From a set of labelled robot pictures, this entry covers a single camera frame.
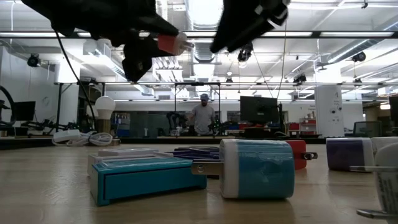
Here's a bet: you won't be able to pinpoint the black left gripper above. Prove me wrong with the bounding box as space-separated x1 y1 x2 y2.
93 0 180 83

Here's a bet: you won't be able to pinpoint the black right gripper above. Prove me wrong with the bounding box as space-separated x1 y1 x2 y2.
210 0 292 54

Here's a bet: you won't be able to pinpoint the pink wall charger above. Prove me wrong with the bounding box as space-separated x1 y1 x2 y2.
157 32 195 56

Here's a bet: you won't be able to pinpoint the large red wall charger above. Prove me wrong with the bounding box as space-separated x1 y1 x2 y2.
285 139 318 171

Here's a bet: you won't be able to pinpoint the blue wall charger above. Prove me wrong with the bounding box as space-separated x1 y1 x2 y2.
191 138 295 200

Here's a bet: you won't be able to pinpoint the purple wall charger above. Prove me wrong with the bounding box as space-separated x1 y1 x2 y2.
325 137 375 172

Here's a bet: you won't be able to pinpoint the lime green wall charger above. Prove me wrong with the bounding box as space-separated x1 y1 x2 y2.
349 146 398 224

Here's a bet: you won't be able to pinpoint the dark flat monitor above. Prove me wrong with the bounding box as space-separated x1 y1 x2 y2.
239 95 279 125

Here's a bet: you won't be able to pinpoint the person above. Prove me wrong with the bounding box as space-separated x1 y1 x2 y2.
186 93 218 136

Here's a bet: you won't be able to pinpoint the red storage bins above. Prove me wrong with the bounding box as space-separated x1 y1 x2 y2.
287 117 318 136

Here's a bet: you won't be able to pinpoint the white flat box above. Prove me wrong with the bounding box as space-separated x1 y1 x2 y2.
98 147 160 157

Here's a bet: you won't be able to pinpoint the purple digital clock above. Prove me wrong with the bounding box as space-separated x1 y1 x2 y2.
164 150 221 180

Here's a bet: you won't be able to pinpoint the white digital clock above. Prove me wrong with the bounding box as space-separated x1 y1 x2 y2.
86 151 175 177

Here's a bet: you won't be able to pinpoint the teal digital clock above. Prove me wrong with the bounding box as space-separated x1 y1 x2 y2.
90 156 208 207

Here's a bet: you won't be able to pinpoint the grey mesh chair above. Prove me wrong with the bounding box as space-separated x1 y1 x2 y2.
353 120 382 138

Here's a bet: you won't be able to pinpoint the black overhead camera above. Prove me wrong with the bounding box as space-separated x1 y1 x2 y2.
238 42 254 63

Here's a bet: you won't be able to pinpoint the black background rig frame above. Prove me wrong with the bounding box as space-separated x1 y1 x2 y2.
174 81 221 138

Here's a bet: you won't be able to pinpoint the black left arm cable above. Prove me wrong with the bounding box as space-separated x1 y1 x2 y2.
54 29 97 128

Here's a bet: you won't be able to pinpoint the black aluminium rig frame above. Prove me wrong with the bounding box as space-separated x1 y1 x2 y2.
0 29 398 150

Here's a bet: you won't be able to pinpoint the white power adapter with cord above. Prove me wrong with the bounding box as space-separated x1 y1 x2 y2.
51 129 114 147

